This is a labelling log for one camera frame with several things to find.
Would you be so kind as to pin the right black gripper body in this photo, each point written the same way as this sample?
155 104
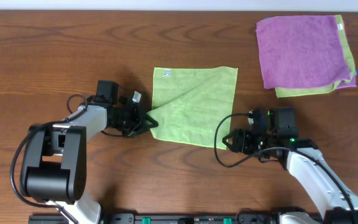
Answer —
243 140

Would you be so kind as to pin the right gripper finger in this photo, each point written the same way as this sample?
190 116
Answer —
232 135
232 146

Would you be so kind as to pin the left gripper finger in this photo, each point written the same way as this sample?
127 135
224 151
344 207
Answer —
149 121
140 129

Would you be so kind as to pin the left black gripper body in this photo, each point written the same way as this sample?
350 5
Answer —
136 119

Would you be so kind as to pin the green microfiber cloth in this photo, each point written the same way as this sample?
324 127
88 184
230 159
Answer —
189 104

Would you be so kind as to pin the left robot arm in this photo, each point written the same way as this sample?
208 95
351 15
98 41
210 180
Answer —
49 167

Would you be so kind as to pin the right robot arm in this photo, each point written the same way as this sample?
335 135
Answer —
335 201

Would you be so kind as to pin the lower green cloth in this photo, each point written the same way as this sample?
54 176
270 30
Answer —
348 57

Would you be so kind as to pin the purple microfiber cloth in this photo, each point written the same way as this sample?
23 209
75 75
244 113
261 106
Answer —
300 52

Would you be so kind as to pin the bottom purple cloth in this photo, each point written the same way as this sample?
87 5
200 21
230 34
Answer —
344 84

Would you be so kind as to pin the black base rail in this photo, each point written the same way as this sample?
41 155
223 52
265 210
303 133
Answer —
128 218

